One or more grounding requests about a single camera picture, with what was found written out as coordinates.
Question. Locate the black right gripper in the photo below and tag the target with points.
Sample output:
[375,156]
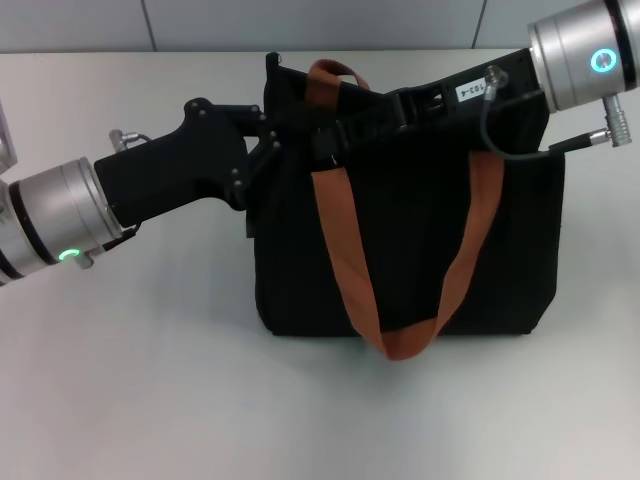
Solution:
[500,80]

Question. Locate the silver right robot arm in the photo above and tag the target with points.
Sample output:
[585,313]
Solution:
[575,45]

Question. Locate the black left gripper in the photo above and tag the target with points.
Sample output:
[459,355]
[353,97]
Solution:
[170,170]

